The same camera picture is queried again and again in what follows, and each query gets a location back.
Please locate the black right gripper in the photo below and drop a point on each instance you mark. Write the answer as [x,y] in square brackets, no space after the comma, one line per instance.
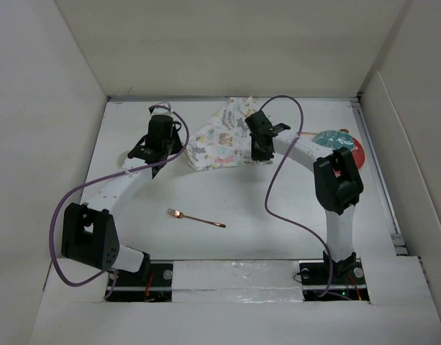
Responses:
[256,154]

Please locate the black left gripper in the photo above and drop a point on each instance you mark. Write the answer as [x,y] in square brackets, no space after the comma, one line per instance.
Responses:
[174,133]

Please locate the patterned animal print cloth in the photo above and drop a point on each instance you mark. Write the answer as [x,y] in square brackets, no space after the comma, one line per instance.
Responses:
[224,141]

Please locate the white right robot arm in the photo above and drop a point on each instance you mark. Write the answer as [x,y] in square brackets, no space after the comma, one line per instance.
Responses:
[337,183]

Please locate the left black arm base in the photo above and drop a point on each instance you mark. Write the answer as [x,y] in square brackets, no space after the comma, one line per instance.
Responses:
[156,288]

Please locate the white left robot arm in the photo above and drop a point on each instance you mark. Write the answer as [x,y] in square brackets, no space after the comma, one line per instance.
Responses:
[90,234]

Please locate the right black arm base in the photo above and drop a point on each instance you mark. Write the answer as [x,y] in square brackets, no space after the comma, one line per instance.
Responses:
[313,275]

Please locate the yellow translucent mug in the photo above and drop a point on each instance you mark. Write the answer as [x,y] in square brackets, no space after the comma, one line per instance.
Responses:
[122,160]

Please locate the red and teal plate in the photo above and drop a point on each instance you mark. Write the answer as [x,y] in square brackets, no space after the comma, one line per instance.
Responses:
[335,139]

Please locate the copper fork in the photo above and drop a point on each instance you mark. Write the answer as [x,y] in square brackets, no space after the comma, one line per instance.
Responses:
[179,215]

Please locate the copper spoon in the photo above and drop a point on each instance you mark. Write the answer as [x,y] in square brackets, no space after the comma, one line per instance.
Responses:
[316,133]

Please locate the metal table edge rail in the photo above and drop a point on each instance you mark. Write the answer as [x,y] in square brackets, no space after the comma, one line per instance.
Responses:
[134,98]

